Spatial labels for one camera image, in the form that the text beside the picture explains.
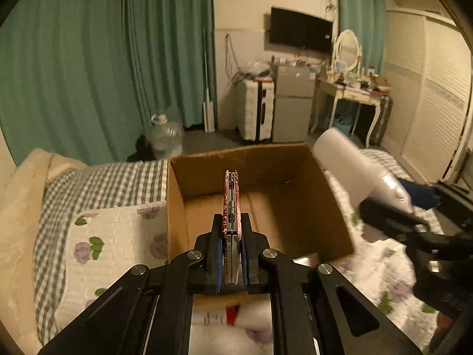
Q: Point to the dark suitcase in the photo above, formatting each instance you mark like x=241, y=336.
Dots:
x=382, y=122

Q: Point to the white vanity table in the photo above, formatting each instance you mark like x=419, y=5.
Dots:
x=345, y=94

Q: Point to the red patterned packet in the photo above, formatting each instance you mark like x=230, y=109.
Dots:
x=231, y=207

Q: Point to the brown cardboard box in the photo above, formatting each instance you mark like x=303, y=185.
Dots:
x=281, y=199

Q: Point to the clear plastic bag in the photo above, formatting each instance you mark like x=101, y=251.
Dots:
x=253, y=69

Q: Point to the grey checked bedsheet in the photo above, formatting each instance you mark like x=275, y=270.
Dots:
x=111, y=185

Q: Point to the white oval vanity mirror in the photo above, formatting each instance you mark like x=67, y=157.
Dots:
x=347, y=50

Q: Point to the narrow green curtain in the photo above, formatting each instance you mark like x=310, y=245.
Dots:
x=360, y=11

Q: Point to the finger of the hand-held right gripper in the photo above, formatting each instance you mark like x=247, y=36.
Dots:
x=419, y=193
x=391, y=220

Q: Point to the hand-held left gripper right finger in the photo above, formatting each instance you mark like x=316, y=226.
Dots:
x=244, y=262

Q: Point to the clear large water jug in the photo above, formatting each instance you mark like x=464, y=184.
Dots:
x=167, y=138

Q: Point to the white and silver bottle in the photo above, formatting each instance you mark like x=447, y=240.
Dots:
x=354, y=166

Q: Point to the black bag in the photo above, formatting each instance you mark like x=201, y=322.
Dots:
x=142, y=149

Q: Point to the black wall television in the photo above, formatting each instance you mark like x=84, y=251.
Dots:
x=300, y=29

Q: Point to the wide green curtain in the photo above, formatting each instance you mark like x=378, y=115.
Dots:
x=96, y=66

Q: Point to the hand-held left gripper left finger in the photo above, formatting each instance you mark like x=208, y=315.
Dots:
x=218, y=263

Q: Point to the white louvred wardrobe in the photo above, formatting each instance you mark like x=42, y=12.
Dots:
x=428, y=92

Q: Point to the white ribbed suitcase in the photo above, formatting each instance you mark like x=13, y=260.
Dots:
x=253, y=112

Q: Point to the silver mini fridge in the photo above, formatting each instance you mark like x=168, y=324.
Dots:
x=293, y=107

